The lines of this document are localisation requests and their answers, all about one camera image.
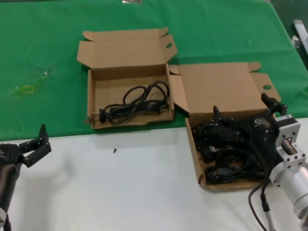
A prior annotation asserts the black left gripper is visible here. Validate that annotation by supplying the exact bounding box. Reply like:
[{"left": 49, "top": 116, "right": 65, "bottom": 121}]
[{"left": 0, "top": 124, "right": 53, "bottom": 213}]

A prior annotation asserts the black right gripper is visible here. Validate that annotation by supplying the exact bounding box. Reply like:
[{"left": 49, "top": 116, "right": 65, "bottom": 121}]
[{"left": 213, "top": 92, "right": 288, "bottom": 174}]

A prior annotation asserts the black power cable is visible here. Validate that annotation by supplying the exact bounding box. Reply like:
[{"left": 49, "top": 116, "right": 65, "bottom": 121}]
[
  {"left": 92, "top": 80, "right": 170, "bottom": 125},
  {"left": 204, "top": 144, "right": 268, "bottom": 186},
  {"left": 192, "top": 120, "right": 241, "bottom": 159}
]

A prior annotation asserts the open brown cardboard box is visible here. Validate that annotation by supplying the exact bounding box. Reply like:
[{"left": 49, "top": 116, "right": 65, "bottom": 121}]
[
  {"left": 76, "top": 26, "right": 179, "bottom": 130},
  {"left": 168, "top": 61, "right": 282, "bottom": 193}
]

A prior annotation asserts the white bar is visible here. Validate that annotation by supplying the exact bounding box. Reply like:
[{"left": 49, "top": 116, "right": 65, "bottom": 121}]
[{"left": 293, "top": 19, "right": 308, "bottom": 52}]

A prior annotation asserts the green table cloth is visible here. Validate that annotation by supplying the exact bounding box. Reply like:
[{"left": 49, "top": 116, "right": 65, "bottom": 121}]
[{"left": 0, "top": 0, "right": 308, "bottom": 142}]

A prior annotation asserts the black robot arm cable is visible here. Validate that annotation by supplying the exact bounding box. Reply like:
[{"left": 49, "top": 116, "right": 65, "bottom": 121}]
[{"left": 248, "top": 178, "right": 272, "bottom": 231}]

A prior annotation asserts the black cable with grey connector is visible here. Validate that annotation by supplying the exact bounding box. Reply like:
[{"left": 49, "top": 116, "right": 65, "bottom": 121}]
[{"left": 261, "top": 192, "right": 275, "bottom": 231}]

